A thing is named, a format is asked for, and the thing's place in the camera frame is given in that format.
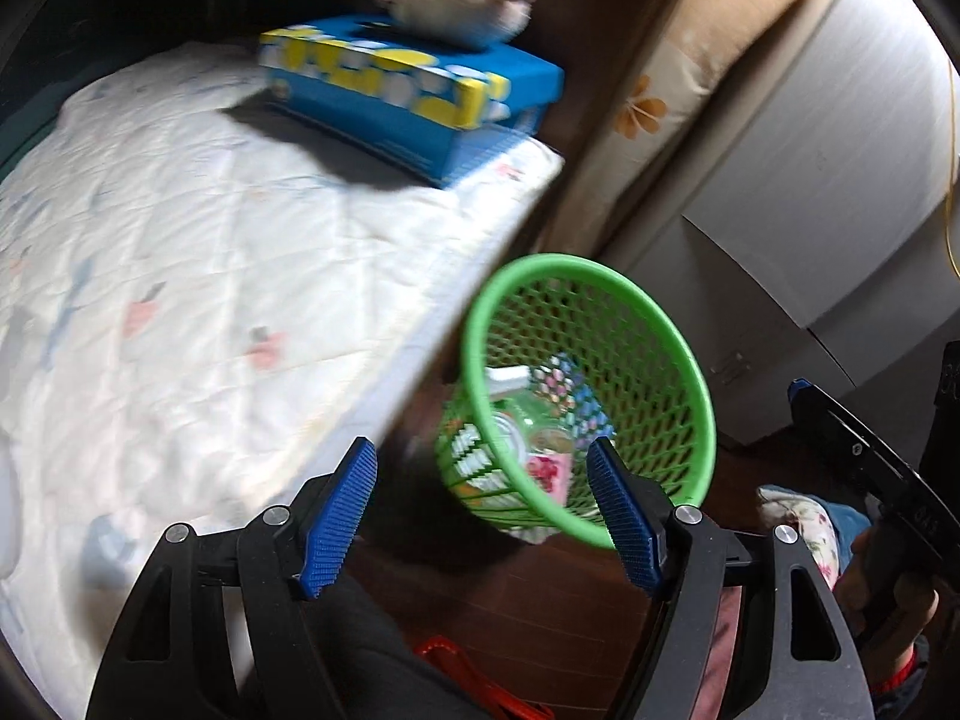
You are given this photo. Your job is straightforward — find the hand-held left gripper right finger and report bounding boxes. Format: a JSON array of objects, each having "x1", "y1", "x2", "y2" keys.
[{"x1": 585, "y1": 436, "x2": 878, "y2": 720}]

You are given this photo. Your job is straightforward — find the green mesh basket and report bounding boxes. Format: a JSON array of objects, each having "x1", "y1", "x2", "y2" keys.
[{"x1": 435, "y1": 253, "x2": 717, "y2": 550}]

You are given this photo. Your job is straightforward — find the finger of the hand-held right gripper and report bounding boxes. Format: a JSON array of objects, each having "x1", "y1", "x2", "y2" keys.
[{"x1": 787, "y1": 379, "x2": 942, "y2": 522}]

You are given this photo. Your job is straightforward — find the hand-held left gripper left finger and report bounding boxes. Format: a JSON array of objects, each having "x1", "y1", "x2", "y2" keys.
[{"x1": 84, "y1": 436, "x2": 380, "y2": 720}]

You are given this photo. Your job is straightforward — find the dotted patterned packet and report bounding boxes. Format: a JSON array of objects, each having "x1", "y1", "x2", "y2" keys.
[{"x1": 532, "y1": 352, "x2": 616, "y2": 443}]

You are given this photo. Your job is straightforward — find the beige floral pillow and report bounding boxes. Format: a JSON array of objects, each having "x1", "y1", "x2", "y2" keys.
[{"x1": 555, "y1": 0, "x2": 863, "y2": 260}]

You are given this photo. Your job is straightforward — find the person's right forearm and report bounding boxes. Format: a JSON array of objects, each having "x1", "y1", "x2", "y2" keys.
[{"x1": 870, "y1": 637, "x2": 938, "y2": 720}]

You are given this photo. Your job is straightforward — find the red wrist band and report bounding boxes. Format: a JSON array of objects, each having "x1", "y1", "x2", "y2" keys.
[{"x1": 877, "y1": 649, "x2": 920, "y2": 695}]

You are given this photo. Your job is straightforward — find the white cabinet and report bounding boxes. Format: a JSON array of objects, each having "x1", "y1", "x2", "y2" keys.
[{"x1": 600, "y1": 0, "x2": 960, "y2": 458}]

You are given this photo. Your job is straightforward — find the red plastic object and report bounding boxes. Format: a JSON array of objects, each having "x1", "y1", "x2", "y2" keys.
[{"x1": 416, "y1": 636, "x2": 556, "y2": 720}]

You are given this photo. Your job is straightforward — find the floral slipper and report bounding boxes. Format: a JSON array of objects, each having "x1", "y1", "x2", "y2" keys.
[{"x1": 757, "y1": 486, "x2": 871, "y2": 593}]

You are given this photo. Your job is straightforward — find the person's right hand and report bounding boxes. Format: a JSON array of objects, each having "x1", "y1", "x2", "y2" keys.
[{"x1": 834, "y1": 525, "x2": 940, "y2": 665}]

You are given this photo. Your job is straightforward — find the white quilted blanket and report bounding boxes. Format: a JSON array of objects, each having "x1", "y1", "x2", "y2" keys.
[{"x1": 0, "y1": 41, "x2": 567, "y2": 691}]

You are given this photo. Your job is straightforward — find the small plush toy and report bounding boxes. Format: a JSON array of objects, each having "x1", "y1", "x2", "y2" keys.
[{"x1": 375, "y1": 0, "x2": 539, "y2": 46}]

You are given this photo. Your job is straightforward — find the blue spotted tissue box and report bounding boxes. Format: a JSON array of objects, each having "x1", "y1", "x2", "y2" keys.
[{"x1": 257, "y1": 15, "x2": 565, "y2": 188}]

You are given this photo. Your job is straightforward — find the person's dark trouser leg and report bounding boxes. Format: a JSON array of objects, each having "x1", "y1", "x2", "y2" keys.
[{"x1": 315, "y1": 577, "x2": 511, "y2": 720}]

